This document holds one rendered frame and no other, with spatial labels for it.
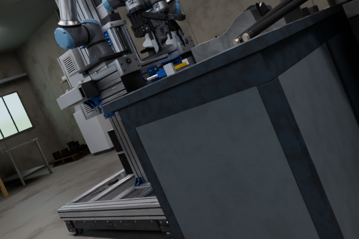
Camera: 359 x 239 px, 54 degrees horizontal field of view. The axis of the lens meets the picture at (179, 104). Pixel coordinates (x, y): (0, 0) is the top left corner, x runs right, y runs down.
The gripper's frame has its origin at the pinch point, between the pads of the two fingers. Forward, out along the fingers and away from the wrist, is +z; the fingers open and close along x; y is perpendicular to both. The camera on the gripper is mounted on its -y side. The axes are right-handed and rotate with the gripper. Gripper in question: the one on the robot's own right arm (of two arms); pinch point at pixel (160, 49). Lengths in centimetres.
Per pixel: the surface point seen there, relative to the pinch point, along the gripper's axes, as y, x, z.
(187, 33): 34, -405, -44
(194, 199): 4, 34, 58
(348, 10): -77, -2, 18
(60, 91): 400, -638, -73
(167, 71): 0.6, 2.3, 10.5
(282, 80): -39, 48, 28
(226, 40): -27.4, -18.0, 8.0
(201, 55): -12.9, -25.2, 9.1
